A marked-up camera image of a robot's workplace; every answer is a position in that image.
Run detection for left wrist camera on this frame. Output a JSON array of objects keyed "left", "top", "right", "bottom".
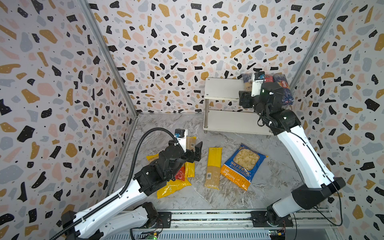
[{"left": 175, "top": 129, "right": 188, "bottom": 152}]

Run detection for yellow spaghetti pack barcode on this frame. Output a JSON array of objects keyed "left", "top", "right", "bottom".
[{"left": 185, "top": 137, "right": 197, "bottom": 178}]

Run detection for yellow spaghetti pack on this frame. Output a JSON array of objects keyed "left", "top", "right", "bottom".
[{"left": 205, "top": 148, "right": 223, "bottom": 190}]

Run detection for blue orange orecchiette bag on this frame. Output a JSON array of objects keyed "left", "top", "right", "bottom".
[{"left": 221, "top": 144, "right": 268, "bottom": 191}]

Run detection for white two-tier shelf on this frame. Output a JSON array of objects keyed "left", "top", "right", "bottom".
[{"left": 202, "top": 77, "right": 295, "bottom": 137}]

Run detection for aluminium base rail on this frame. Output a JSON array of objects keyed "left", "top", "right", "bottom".
[{"left": 98, "top": 209, "right": 342, "bottom": 240}]

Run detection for red spaghetti pack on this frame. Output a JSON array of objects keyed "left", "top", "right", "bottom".
[
  {"left": 175, "top": 165, "right": 186, "bottom": 181},
  {"left": 264, "top": 75, "right": 274, "bottom": 83}
]

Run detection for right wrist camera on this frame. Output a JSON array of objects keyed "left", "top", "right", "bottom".
[{"left": 251, "top": 71, "right": 265, "bottom": 97}]

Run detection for black corrugated cable hose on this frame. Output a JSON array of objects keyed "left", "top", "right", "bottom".
[{"left": 47, "top": 127, "right": 179, "bottom": 240}]

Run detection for yellow pasta bag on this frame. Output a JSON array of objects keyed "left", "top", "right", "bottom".
[{"left": 146, "top": 152, "right": 193, "bottom": 199}]

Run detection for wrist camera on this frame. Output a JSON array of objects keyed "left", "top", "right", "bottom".
[
  {"left": 175, "top": 129, "right": 188, "bottom": 152},
  {"left": 251, "top": 71, "right": 265, "bottom": 97}
]

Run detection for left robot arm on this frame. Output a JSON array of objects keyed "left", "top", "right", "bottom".
[{"left": 59, "top": 143, "right": 203, "bottom": 240}]

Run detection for dark blue clear spaghetti pack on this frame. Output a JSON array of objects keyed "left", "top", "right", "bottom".
[{"left": 242, "top": 74, "right": 255, "bottom": 92}]

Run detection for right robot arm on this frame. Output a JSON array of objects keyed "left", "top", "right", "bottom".
[{"left": 239, "top": 82, "right": 346, "bottom": 226}]

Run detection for blue Barilla spaghetti pack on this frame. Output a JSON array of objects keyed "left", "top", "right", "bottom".
[{"left": 273, "top": 74, "right": 294, "bottom": 105}]

